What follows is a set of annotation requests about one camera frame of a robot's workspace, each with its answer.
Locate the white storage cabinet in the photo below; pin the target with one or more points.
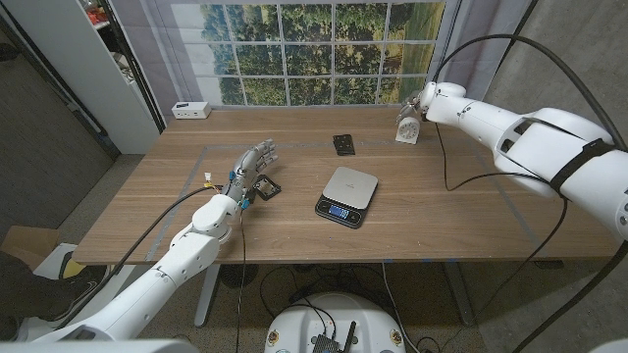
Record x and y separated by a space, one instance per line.
83 64

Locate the silver black electronic scale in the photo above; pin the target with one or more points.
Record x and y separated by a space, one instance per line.
349 188

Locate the brown cardboard box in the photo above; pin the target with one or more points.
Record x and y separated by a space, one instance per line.
27 242

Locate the grey tape outline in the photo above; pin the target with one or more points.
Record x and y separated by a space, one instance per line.
304 145

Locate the person leg with black shoe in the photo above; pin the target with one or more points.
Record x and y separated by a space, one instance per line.
59 294

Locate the black metal post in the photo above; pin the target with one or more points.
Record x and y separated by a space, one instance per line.
135 68

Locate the small black square component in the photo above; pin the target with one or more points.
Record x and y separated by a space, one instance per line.
268 188

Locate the white mechanical timer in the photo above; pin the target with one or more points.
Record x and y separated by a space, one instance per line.
408 131

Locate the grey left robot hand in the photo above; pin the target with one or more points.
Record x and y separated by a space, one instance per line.
247 169

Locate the white power strip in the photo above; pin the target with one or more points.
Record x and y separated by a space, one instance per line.
191 111

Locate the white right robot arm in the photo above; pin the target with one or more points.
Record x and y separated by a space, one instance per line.
530 139

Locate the window landscape printed backdrop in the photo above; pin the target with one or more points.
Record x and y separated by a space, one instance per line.
314 54

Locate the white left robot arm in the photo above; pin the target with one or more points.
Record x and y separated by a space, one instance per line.
191 245

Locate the black module with antenna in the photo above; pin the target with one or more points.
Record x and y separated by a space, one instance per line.
331 343

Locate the black flat stopwatch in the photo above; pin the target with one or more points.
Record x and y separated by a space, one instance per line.
344 144

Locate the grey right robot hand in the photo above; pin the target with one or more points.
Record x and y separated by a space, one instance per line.
413 104

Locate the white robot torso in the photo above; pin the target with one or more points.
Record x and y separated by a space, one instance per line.
338 323

